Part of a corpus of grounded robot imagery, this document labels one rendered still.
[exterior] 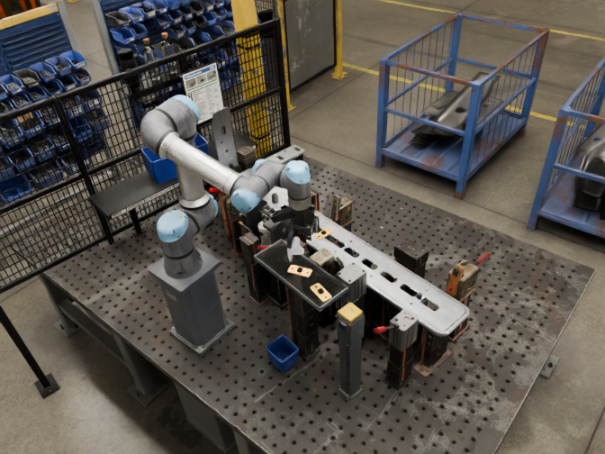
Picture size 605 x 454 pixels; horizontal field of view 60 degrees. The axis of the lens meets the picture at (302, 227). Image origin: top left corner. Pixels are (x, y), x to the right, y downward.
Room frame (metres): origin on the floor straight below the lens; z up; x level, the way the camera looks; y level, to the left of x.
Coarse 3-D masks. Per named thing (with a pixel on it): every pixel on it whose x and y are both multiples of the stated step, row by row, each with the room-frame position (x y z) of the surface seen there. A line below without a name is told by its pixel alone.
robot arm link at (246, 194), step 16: (160, 112) 1.55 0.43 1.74; (144, 128) 1.50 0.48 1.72; (160, 128) 1.49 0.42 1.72; (160, 144) 1.44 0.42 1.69; (176, 144) 1.44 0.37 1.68; (176, 160) 1.42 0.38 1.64; (192, 160) 1.39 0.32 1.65; (208, 160) 1.39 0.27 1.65; (208, 176) 1.36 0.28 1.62; (224, 176) 1.34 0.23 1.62; (240, 176) 1.35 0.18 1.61; (256, 176) 1.36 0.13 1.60; (224, 192) 1.33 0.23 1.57; (240, 192) 1.28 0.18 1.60; (256, 192) 1.30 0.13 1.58; (240, 208) 1.27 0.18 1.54
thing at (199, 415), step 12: (180, 396) 1.49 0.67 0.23; (192, 396) 1.41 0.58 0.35; (192, 408) 1.44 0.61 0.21; (204, 408) 1.35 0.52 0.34; (192, 420) 1.47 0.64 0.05; (204, 420) 1.38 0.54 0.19; (216, 420) 1.31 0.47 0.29; (204, 432) 1.41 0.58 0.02; (216, 432) 1.33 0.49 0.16; (228, 432) 1.34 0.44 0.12; (216, 444) 1.35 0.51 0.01; (228, 444) 1.33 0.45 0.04
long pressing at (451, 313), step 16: (272, 192) 2.10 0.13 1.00; (320, 224) 1.82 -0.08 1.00; (336, 224) 1.81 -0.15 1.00; (320, 240) 1.72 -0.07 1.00; (352, 240) 1.70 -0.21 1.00; (336, 256) 1.61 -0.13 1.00; (368, 256) 1.59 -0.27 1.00; (384, 256) 1.59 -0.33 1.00; (368, 272) 1.50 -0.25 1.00; (400, 272) 1.48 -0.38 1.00; (384, 288) 1.40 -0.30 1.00; (400, 288) 1.39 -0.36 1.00; (416, 288) 1.39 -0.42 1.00; (432, 288) 1.38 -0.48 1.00; (400, 304) 1.31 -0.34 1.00; (416, 304) 1.31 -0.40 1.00; (448, 304) 1.29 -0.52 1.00; (464, 304) 1.29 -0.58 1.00; (432, 320) 1.23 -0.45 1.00; (448, 320) 1.22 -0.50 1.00; (464, 320) 1.22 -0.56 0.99
